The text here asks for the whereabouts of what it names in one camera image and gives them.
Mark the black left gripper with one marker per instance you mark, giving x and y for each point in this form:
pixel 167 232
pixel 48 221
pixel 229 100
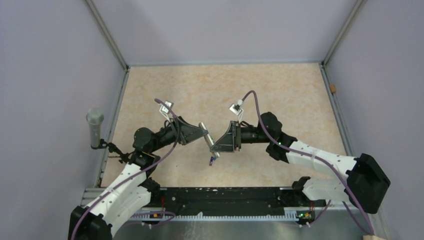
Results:
pixel 189 132

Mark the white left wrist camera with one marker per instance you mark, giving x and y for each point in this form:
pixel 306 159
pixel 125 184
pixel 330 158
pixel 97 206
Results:
pixel 164 109

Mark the grey microphone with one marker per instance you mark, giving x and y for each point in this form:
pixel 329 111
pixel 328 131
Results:
pixel 95 118

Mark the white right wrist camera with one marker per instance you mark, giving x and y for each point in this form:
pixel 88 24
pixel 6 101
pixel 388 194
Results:
pixel 236 108

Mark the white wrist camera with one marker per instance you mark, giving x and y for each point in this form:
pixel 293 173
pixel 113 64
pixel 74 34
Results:
pixel 164 109
pixel 236 108

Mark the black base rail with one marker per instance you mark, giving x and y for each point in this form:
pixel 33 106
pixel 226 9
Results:
pixel 230 201

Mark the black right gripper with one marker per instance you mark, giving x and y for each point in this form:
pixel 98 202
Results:
pixel 231 140

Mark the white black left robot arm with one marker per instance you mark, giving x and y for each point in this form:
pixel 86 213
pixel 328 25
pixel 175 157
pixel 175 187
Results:
pixel 131 190

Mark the small tan block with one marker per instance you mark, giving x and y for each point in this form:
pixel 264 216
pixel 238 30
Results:
pixel 332 88

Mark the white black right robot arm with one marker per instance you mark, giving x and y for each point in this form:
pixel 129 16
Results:
pixel 359 180

